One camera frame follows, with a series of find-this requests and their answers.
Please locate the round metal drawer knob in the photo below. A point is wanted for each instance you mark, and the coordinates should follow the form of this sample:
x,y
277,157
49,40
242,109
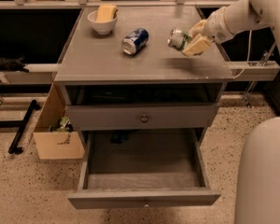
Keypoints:
x,y
144,119

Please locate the open grey middle drawer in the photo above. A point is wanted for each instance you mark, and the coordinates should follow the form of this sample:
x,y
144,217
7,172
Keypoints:
x,y
153,168

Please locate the yellow sponge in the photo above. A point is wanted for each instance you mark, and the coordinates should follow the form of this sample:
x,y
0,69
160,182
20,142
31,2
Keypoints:
x,y
106,13

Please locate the blue pepsi can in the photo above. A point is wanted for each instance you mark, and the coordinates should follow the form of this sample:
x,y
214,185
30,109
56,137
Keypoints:
x,y
135,41

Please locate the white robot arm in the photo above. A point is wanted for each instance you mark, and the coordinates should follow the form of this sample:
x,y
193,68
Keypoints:
x,y
258,181

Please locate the grey drawer cabinet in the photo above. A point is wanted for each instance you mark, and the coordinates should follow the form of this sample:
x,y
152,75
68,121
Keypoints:
x,y
96,71

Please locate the black cloth on rail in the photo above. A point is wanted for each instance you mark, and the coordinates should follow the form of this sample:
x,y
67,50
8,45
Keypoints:
x,y
11,64

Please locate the closed grey top drawer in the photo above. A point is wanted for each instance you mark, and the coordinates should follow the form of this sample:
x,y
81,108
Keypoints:
x,y
127,117

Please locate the green item in box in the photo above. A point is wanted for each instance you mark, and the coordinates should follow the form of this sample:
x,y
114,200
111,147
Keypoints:
x,y
64,126

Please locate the black bar on floor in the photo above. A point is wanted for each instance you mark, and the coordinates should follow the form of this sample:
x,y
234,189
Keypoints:
x,y
14,149

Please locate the white ceramic bowl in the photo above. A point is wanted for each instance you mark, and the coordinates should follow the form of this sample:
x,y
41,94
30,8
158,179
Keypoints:
x,y
102,28

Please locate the cardboard box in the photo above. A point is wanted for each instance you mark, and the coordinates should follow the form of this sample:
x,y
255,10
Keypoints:
x,y
52,141

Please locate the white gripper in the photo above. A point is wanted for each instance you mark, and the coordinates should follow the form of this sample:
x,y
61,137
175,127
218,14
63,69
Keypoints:
x,y
215,27

